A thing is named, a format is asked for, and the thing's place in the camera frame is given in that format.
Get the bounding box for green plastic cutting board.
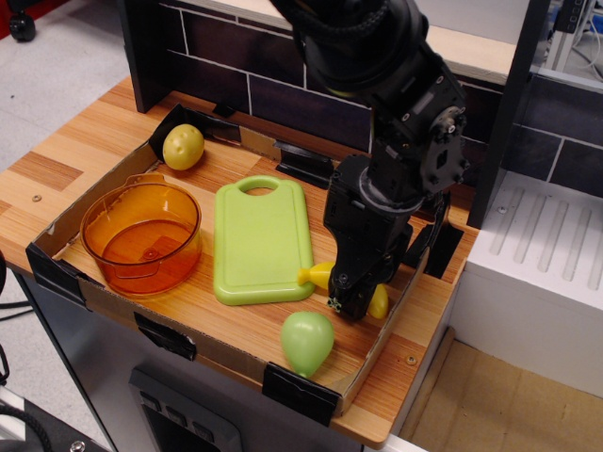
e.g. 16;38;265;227
214;175;314;306

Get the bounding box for white toy sink drainboard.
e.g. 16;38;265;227
450;171;602;396

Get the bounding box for cardboard fence with black tape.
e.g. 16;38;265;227
26;105;476;443

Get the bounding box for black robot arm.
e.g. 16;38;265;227
276;1;468;319

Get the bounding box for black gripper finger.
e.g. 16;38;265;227
377;225;413;283
327;282;377;320

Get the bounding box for yellow plastic toy banana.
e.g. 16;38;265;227
297;262;389;319

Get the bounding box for green plastic toy pear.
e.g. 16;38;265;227
281;312;334;378

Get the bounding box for grey toy oven front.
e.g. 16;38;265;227
129;369;243;451

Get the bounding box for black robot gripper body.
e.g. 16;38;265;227
323;154;423;291

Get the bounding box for yellow plastic toy potato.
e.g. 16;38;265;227
163;123;204;170

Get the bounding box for black caster wheel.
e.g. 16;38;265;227
8;11;37;42

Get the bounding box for orange transparent plastic pot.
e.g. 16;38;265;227
80;173;203;296

